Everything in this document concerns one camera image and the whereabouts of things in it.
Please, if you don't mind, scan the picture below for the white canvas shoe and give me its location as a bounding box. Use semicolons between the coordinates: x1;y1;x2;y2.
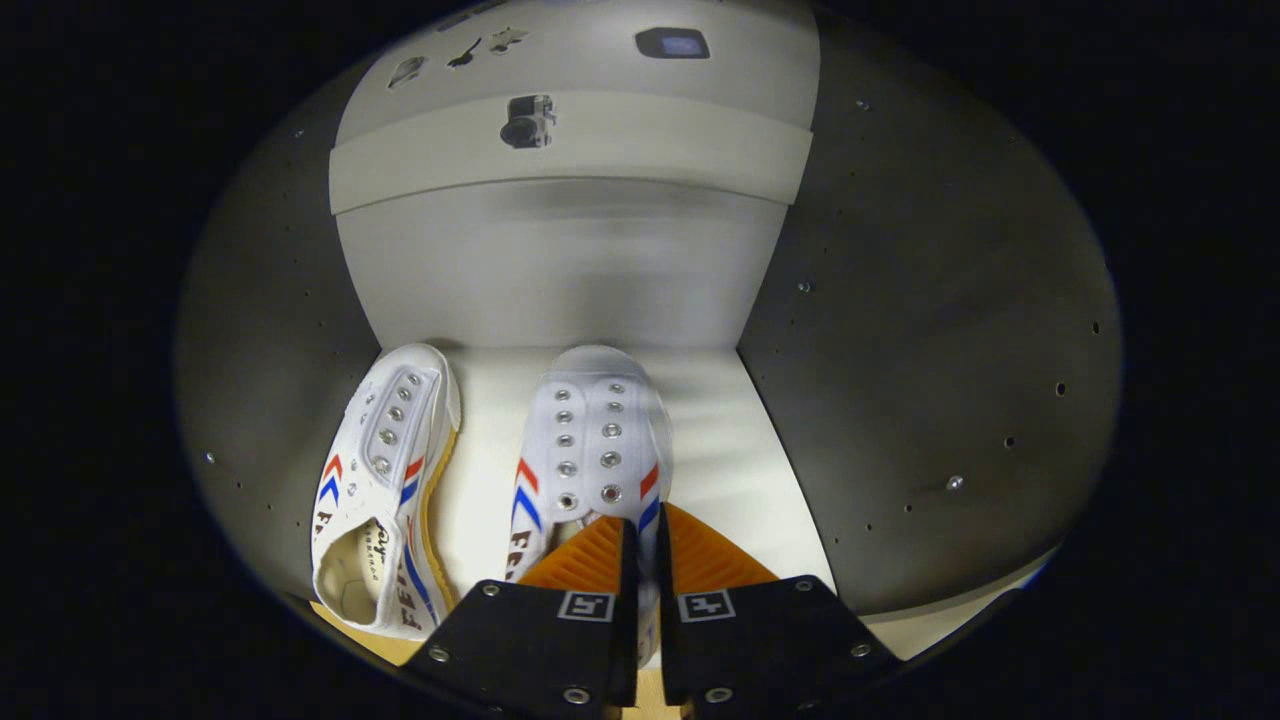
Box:
505;345;673;669
310;343;463;641

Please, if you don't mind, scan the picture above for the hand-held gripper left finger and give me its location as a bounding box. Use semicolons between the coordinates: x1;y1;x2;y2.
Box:
400;515;641;720

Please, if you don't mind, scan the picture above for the beige cabinet shelf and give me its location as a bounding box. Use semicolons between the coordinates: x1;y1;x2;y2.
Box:
328;90;813;216

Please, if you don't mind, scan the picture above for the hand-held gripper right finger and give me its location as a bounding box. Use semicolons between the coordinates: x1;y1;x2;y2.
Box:
655;503;901;720

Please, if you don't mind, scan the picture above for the dark grey shoe cabinet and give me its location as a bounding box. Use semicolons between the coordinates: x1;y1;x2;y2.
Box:
175;0;1123;666

